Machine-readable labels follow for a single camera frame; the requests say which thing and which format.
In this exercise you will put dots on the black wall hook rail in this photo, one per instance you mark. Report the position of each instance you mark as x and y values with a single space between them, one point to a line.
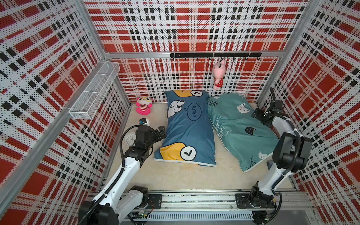
217 55

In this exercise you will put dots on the white square alarm clock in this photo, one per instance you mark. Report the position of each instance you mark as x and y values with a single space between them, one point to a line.
130 138

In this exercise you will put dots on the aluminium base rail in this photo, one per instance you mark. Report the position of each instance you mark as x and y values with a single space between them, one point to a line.
141 206

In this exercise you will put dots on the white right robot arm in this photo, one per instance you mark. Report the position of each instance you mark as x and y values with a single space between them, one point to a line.
289 156

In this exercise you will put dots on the pink hanging plush doll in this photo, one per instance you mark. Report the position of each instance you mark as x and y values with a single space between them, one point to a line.
218 71

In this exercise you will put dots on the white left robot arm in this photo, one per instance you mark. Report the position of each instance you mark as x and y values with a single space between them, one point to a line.
118 185

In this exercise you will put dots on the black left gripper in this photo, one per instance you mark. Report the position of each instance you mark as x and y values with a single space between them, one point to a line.
161 132

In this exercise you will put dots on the white wire mesh basket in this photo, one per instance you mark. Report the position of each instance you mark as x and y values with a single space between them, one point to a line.
88 103

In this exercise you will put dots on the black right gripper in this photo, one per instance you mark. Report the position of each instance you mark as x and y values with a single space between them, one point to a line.
258 115

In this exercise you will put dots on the teal cat print pillow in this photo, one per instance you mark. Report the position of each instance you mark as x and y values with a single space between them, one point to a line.
245 137

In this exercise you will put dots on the blue cartoon print pillow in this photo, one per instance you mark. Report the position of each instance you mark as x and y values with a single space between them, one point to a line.
189 134

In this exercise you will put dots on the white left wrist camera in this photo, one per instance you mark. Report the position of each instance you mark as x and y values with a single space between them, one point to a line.
144 122

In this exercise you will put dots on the pink striped plush toy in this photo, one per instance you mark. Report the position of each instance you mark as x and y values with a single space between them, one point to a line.
144 105

